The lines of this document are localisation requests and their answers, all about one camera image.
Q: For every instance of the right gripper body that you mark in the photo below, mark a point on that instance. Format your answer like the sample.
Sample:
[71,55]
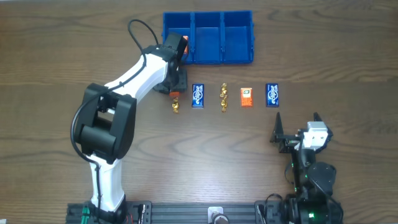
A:
[289,143]

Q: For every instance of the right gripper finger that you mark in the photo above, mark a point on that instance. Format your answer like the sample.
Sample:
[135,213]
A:
[277,130]
[317,117]

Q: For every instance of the blue candy pack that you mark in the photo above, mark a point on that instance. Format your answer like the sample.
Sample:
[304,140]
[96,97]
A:
[272,95]
[197,95]

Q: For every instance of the orange candy box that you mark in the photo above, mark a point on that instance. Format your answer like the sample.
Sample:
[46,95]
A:
[246,98]
[186,43]
[174,94]

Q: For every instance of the gold candy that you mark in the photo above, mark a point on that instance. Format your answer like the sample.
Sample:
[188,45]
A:
[175,105]
[224,104]
[223,89]

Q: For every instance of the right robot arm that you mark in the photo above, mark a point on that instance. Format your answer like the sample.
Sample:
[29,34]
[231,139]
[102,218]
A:
[320,177]

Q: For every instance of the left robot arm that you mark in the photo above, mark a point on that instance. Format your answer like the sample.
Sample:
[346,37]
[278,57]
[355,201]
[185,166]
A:
[146,77]

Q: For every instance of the blue tray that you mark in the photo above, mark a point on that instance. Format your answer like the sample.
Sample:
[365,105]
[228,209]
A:
[206,46]

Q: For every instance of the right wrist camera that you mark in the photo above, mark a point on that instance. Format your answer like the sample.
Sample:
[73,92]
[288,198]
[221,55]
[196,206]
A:
[315,133]

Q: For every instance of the mounting rail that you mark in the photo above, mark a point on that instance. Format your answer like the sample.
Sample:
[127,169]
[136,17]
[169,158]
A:
[180,213]

